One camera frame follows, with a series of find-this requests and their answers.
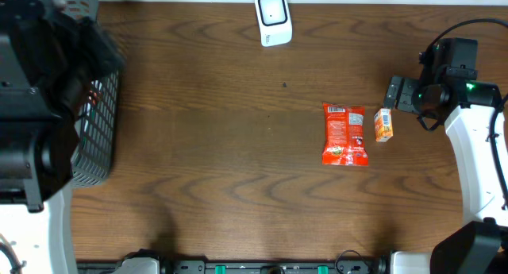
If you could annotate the small orange carton box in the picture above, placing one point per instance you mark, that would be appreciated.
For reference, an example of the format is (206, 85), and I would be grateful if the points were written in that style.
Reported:
(383, 125)

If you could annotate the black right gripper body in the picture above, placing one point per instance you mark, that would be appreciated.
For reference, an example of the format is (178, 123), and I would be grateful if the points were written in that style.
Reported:
(409, 97)

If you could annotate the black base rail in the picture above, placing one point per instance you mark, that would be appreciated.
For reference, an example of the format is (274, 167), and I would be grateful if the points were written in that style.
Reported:
(355, 266)

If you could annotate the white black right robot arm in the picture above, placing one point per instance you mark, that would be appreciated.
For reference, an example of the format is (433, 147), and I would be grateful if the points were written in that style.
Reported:
(470, 112)

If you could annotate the grey plastic mesh basket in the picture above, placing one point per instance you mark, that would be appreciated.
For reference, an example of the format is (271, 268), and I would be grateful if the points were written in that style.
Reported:
(93, 157)

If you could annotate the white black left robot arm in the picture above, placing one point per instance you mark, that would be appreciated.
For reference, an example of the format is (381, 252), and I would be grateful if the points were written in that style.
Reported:
(60, 78)

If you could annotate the red snack bag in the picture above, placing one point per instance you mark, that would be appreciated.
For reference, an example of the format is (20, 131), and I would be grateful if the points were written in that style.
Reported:
(344, 136)

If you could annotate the white barcode scanner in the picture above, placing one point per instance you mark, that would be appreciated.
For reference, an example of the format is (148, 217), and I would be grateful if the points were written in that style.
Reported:
(274, 19)

